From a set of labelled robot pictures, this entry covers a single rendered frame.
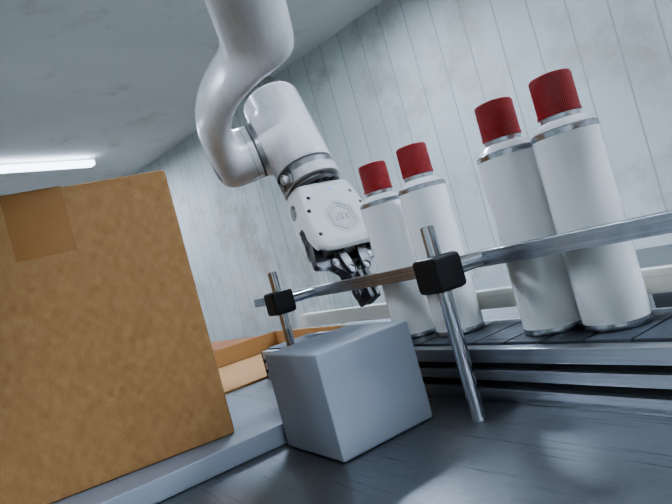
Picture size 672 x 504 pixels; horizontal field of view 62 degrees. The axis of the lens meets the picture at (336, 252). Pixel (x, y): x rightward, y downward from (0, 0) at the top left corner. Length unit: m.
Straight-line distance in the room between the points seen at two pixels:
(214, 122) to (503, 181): 0.37
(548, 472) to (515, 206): 0.22
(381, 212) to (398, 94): 3.87
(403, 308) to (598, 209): 0.26
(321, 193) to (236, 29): 0.22
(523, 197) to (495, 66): 3.58
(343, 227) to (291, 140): 0.14
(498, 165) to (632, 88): 3.24
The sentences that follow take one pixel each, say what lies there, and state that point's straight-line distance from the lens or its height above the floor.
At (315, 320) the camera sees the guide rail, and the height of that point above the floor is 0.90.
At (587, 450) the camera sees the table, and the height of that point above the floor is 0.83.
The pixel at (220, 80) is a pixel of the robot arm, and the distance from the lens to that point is 0.71.
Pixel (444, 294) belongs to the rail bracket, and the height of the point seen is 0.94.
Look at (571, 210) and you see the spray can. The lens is 0.46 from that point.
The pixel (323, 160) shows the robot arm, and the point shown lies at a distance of 0.75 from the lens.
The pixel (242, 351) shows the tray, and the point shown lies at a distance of 1.25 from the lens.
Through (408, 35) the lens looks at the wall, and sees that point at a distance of 4.47.
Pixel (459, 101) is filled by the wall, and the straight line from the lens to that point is 4.18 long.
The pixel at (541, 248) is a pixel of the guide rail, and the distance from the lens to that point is 0.46.
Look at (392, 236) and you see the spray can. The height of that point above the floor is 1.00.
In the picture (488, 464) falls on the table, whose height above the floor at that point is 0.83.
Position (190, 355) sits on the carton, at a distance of 0.56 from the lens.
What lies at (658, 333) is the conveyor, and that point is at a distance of 0.45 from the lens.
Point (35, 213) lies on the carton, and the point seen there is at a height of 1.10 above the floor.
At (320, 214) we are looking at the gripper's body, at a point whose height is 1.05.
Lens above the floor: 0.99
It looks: 1 degrees up
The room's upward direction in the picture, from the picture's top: 15 degrees counter-clockwise
